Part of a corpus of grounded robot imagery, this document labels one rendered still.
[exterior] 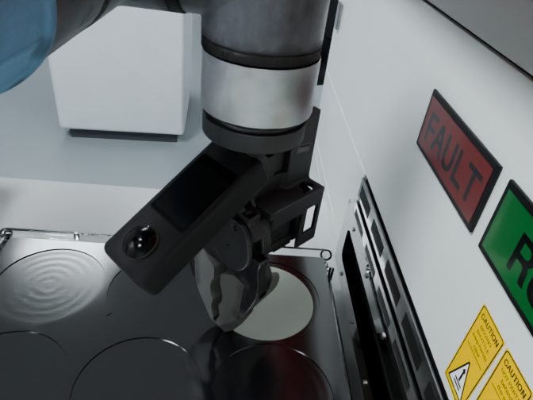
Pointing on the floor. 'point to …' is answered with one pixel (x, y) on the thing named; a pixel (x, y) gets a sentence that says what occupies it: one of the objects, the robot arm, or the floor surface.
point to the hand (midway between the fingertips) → (218, 322)
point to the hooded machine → (126, 76)
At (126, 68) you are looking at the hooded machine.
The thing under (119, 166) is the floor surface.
